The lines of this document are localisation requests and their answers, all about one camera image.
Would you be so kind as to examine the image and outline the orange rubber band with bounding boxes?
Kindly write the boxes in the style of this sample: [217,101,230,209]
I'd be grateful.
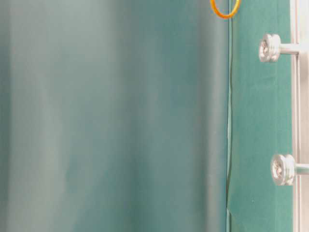
[210,0,241,19]

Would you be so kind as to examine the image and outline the silver shaft pulley far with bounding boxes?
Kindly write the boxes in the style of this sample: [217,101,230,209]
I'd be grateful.
[258,34,301,62]

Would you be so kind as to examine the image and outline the silver shaft pulley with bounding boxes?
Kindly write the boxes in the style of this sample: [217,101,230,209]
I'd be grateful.
[270,154,309,186]
[258,34,301,62]

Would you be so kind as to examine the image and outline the silver shaft pulley near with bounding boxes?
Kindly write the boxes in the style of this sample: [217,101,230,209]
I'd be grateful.
[270,154,309,186]

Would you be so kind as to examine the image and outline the green table cloth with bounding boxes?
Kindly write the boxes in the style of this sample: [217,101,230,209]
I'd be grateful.
[0,0,293,232]

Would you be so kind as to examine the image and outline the aluminium extrusion rail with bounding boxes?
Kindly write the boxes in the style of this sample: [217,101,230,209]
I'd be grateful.
[290,0,309,232]

